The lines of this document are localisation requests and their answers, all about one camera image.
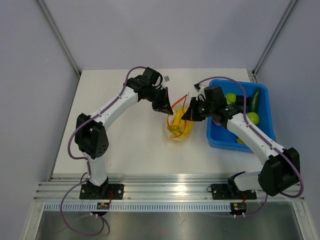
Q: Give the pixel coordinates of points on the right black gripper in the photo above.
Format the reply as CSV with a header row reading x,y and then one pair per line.
x,y
191,114

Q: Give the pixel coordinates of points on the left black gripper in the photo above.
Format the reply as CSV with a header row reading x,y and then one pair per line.
x,y
164,105

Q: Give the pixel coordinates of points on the yellow banana bunch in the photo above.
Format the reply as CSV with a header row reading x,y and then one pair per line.
x,y
177,129

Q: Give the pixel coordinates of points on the clear zip top bag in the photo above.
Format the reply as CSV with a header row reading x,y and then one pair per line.
x,y
184,101

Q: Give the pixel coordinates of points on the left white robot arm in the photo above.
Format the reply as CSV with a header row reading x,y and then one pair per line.
x,y
91,137

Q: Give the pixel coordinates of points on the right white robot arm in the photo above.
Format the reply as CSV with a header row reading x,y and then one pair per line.
x,y
280,165

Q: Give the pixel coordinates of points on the pink peach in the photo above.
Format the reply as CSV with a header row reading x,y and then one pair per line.
x,y
216,123

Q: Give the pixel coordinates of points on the blue plastic bin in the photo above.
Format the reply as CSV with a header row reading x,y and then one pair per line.
x,y
221,138

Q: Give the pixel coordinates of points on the green apple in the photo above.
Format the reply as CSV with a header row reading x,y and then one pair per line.
x,y
231,98

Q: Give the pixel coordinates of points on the dark purple fruit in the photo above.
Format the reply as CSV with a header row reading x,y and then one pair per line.
x,y
241,100

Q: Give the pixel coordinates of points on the yellow green starfruit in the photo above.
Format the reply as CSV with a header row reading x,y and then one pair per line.
x,y
240,141

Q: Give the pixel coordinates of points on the green cucumber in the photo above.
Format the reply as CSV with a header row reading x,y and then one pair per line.
x,y
255,100

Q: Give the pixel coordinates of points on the right small circuit board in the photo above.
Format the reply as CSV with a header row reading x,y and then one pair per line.
x,y
237,208

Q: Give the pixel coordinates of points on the small circuit board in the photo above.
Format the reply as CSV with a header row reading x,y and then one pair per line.
x,y
237,208
103,206

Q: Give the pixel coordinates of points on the left small circuit board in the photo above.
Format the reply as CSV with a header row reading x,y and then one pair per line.
x,y
103,206

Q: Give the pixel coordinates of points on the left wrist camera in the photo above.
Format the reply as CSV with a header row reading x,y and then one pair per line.
x,y
166,78

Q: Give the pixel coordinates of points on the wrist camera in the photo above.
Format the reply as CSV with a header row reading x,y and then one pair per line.
x,y
166,78
197,87

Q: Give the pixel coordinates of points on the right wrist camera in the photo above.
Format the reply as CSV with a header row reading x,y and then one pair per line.
x,y
197,87

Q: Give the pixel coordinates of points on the aluminium mounting rail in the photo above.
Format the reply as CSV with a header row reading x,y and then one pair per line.
x,y
137,188

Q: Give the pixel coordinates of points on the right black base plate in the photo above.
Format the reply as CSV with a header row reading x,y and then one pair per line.
x,y
220,191

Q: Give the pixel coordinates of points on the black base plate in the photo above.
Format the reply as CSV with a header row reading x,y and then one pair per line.
x,y
107,191
220,191

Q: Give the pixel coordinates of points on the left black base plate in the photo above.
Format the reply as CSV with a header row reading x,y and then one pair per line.
x,y
107,191

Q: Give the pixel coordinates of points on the left aluminium frame post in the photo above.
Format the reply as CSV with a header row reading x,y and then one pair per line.
x,y
58,36

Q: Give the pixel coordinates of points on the aluminium frame post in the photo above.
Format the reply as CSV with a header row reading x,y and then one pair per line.
x,y
58,36
273,39

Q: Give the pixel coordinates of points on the white slotted cable duct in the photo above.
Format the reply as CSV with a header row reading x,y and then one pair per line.
x,y
215,207

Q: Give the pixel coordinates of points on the right aluminium frame post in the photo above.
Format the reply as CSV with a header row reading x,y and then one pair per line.
x,y
273,39

